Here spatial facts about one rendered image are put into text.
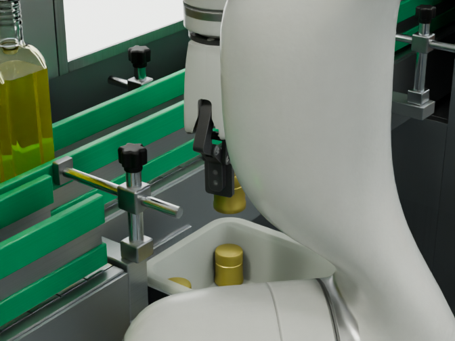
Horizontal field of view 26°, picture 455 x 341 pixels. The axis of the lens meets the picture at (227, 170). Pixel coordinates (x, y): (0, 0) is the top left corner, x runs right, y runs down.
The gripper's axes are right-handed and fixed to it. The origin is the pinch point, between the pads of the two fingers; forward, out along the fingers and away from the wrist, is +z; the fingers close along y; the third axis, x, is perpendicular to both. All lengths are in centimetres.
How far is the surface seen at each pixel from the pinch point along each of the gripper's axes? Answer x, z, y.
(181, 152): -13.1, 5.9, -13.3
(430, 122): 3, 23, -75
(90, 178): -12.2, 0.0, 8.0
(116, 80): -25.6, 0.2, -19.1
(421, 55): 6, 3, -53
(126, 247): -7.0, 5.9, 10.0
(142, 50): -20.9, -4.9, -18.3
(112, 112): -21.1, 0.9, -10.7
